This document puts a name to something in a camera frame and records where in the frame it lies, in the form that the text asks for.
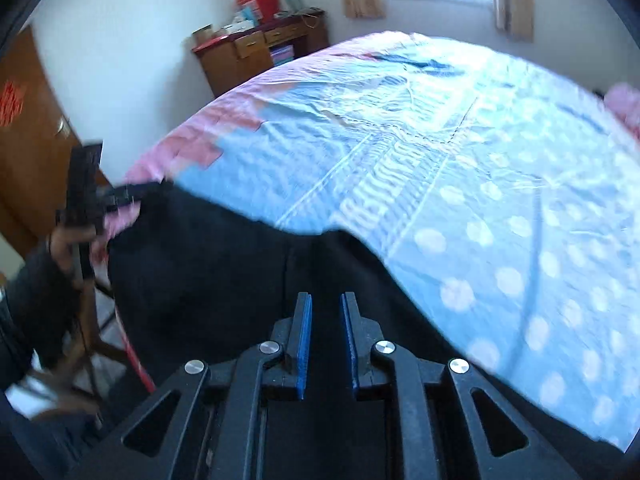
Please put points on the white box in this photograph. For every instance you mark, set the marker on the white box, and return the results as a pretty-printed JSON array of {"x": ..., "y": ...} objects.
[{"x": 240, "y": 26}]

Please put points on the pink floral pillow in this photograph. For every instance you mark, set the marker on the pink floral pillow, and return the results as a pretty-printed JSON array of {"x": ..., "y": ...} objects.
[{"x": 625, "y": 105}]

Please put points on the person's left forearm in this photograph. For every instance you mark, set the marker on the person's left forearm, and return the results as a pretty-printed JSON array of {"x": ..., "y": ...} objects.
[{"x": 35, "y": 305}]

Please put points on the bed with blue dotted sheet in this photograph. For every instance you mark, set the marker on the bed with blue dotted sheet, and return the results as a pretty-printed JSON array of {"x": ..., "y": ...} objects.
[{"x": 450, "y": 160}]

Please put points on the red stick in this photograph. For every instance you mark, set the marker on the red stick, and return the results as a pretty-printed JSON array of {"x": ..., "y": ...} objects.
[{"x": 137, "y": 360}]

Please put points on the person's left hand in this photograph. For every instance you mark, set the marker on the person's left hand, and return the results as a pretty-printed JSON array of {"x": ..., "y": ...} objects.
[{"x": 65, "y": 250}]

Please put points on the red door decoration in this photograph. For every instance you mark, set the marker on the red door decoration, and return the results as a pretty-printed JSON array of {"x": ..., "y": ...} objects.
[{"x": 11, "y": 102}]

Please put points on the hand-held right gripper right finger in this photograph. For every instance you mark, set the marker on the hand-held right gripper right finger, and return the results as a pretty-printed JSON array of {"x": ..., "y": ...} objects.
[{"x": 349, "y": 347}]

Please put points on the black pants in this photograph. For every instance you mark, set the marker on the black pants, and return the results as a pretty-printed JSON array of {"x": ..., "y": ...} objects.
[{"x": 200, "y": 285}]

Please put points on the brown cardboard box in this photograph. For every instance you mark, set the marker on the brown cardboard box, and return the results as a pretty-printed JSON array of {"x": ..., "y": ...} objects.
[{"x": 202, "y": 35}]

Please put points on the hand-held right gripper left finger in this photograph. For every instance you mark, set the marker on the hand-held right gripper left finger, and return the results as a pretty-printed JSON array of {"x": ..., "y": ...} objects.
[{"x": 303, "y": 347}]

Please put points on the wooden desk with drawers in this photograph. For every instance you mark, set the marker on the wooden desk with drawers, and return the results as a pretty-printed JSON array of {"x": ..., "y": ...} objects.
[{"x": 235, "y": 60}]

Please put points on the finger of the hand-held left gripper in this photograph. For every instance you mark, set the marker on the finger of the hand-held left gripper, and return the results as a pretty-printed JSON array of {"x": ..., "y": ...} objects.
[{"x": 127, "y": 193}]

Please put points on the wooden chair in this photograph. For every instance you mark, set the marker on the wooden chair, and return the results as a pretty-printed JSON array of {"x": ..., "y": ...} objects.
[{"x": 87, "y": 345}]

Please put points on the wooden door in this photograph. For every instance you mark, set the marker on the wooden door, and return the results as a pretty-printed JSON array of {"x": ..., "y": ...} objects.
[{"x": 30, "y": 160}]

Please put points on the red paper bag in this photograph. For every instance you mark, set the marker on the red paper bag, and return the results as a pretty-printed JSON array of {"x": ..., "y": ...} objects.
[{"x": 260, "y": 4}]

